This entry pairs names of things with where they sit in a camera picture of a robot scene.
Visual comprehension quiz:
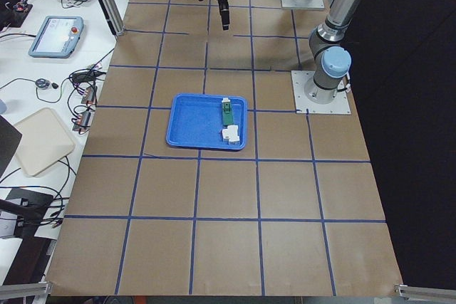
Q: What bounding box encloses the near teach pendant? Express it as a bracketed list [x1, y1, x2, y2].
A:
[28, 16, 84, 58]

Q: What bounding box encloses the beige plastic tray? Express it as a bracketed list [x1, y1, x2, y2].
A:
[14, 108, 76, 176]

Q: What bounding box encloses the black laptop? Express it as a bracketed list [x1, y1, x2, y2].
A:
[0, 116, 22, 175]

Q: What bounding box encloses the blue plastic tray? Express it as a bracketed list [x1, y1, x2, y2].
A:
[166, 93, 248, 151]

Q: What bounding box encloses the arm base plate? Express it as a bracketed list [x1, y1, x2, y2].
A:
[291, 70, 351, 115]

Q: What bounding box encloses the green terminal block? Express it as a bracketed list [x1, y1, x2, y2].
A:
[222, 98, 234, 127]

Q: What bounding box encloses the white relay module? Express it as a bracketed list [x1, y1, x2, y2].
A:
[221, 125, 240, 145]

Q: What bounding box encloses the round grey puck device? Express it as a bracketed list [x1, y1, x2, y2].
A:
[35, 78, 51, 90]

